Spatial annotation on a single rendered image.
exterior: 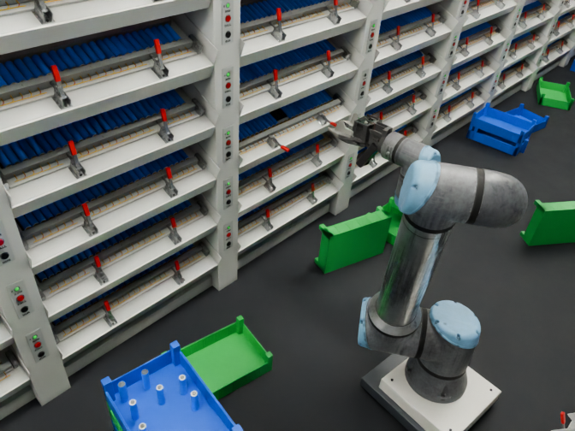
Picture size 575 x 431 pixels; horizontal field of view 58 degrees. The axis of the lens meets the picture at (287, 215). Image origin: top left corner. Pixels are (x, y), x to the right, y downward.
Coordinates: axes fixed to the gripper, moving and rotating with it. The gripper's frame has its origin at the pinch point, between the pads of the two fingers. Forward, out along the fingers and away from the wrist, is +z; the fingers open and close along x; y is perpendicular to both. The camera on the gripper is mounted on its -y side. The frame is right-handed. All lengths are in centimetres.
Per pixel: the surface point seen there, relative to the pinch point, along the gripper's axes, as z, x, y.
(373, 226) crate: -10, -17, -46
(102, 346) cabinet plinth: 22, 86, -59
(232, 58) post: 15.0, 33.1, 27.5
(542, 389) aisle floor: -89, -11, -67
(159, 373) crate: -18, 88, -32
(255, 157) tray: 17.0, 21.9, -10.5
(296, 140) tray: 16.3, 2.0, -11.1
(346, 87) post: 20.1, -30.3, -1.2
